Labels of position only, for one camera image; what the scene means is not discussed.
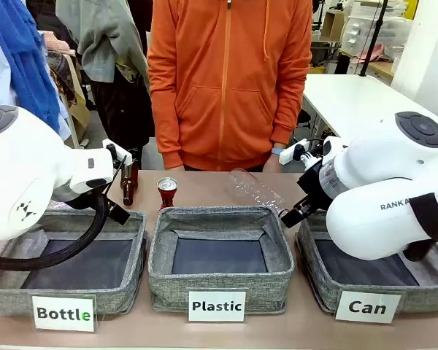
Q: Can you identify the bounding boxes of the white clothes rack leg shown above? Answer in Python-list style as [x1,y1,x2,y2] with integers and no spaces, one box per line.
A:
[60,82,91,149]

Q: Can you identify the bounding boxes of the wooden workbench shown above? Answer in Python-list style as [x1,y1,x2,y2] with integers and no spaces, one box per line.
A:
[338,49,396,80]

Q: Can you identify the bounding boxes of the brown glass bottle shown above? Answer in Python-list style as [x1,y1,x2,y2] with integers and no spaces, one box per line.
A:
[120,162,139,207]

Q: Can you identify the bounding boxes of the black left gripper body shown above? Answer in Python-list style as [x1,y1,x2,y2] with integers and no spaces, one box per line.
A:
[52,189,96,211]

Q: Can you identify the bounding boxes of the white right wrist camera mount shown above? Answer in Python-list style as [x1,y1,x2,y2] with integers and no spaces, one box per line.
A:
[279,139,325,168]

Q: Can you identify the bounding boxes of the person left hand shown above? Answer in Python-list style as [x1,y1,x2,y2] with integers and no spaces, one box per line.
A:
[262,153,283,174]

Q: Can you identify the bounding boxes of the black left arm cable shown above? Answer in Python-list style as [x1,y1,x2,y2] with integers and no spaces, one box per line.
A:
[0,191,109,271]

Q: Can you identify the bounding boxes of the white Bottle sign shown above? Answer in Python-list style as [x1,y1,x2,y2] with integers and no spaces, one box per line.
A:
[31,294,97,333]

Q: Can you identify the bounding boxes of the person left forearm orange sleeve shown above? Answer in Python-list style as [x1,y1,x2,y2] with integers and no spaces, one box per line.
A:
[266,69,310,147]

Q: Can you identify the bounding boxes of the gray fabric basket bottle label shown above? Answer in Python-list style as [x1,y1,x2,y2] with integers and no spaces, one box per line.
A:
[0,207,149,317]

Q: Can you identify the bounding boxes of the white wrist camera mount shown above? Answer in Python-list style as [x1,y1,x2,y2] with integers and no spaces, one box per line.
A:
[101,143,133,172]
[279,139,325,168]

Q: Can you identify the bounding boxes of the white Can sign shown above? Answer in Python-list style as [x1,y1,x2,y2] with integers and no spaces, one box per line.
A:
[334,290,403,324]

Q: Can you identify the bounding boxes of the gray fabric basket can label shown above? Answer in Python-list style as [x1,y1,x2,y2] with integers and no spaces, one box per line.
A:
[295,214,438,314]

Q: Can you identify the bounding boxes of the black stand pole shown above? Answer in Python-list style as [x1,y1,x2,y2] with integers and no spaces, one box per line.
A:
[359,0,388,77]

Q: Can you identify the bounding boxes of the black right arm cable sleeve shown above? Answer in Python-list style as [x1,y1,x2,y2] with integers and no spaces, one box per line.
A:
[403,192,438,263]

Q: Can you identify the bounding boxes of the cardboard box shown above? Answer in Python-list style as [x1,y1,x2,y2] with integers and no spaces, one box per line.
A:
[320,9,347,42]

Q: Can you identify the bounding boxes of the white Plastic sign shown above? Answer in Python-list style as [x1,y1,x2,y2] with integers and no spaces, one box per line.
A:
[187,289,247,324]

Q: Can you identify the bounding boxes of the pink checkered cloth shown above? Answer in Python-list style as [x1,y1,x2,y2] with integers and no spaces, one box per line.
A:
[39,31,77,56]

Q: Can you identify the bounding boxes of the crushed red can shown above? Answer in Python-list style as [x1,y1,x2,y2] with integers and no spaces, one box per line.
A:
[156,176,179,211]

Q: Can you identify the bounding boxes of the clear plastic storage drawers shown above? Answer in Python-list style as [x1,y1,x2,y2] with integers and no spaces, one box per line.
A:
[341,0,413,55]

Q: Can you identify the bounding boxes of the gray hanging hoodie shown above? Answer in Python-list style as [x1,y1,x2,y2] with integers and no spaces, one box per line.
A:
[55,0,151,90]

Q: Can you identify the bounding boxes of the blue hanging cloth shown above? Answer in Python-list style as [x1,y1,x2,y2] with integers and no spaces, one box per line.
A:
[0,0,62,134]

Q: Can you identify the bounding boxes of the clear crushed plastic bottle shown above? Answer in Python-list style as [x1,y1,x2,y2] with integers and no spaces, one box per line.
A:
[227,167,289,219]

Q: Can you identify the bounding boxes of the brown patterned garment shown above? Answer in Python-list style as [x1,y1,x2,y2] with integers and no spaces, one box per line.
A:
[45,50,82,107]

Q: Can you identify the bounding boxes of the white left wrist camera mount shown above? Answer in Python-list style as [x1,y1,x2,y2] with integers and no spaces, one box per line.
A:
[101,143,133,172]

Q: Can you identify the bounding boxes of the person right forearm orange sleeve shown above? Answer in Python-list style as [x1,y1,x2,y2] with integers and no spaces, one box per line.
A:
[147,72,186,171]

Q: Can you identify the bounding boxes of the black chair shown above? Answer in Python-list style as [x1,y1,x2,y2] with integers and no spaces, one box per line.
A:
[296,108,312,129]

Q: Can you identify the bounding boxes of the orange hoodie torso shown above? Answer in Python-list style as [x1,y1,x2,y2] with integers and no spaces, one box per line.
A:
[147,0,314,172]

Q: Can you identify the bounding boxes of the white background table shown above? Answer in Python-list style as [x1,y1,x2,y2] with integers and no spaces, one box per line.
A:
[301,74,438,147]

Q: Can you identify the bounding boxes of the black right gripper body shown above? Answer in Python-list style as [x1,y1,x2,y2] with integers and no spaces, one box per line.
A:
[296,160,335,213]

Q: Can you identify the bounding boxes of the gray fabric basket plastic label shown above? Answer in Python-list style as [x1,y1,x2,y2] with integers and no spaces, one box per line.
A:
[147,206,296,315]

